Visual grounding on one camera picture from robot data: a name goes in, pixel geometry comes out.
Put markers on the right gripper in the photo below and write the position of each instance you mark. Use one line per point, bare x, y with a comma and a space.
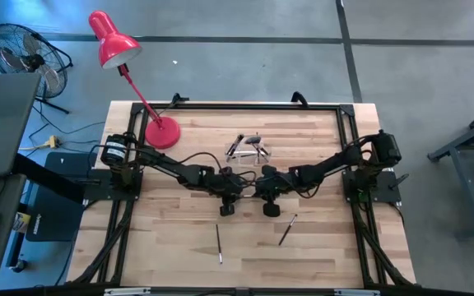
272, 185

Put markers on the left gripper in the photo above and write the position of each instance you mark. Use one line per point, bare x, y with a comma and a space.
226, 183

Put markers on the black fan makeup brush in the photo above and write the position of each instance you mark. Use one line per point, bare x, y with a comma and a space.
253, 140

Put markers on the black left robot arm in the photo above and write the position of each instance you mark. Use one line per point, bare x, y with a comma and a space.
167, 164

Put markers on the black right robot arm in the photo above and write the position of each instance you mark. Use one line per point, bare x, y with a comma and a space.
331, 162

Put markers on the clear acrylic organizer box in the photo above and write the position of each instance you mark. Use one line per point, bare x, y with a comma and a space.
261, 163

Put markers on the black computer case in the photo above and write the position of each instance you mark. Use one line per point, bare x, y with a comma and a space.
56, 218

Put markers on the black desk support bar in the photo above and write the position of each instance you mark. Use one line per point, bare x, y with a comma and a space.
47, 177

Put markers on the red desk lamp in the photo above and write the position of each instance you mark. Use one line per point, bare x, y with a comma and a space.
113, 43

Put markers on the dark metal cart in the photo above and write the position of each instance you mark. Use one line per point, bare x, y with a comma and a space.
467, 193

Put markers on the yellow printed package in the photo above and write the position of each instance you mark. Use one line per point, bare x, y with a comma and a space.
21, 222

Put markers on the black caster wheel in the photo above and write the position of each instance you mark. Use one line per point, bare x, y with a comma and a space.
19, 266

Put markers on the grey side desk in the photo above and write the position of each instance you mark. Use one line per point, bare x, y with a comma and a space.
2, 205

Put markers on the black floor fan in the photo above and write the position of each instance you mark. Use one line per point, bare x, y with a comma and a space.
33, 62

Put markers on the dark grey monitor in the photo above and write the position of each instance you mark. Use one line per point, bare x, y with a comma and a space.
2, 123

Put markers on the black aluminium table frame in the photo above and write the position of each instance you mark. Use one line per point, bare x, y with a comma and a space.
241, 106

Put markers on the silver metal bracket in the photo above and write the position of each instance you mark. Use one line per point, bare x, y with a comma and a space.
356, 292
126, 292

